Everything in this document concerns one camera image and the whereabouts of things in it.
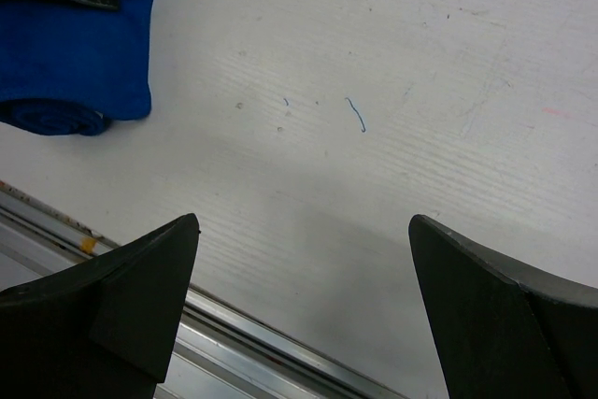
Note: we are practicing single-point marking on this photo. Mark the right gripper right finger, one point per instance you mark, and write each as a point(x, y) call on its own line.
point(503, 328)

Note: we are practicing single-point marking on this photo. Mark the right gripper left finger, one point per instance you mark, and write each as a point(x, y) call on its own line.
point(105, 328)

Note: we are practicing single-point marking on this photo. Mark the blue towel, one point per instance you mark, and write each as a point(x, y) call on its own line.
point(67, 69)

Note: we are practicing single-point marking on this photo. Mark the aluminium mounting rail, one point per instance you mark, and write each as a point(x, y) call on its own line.
point(219, 351)

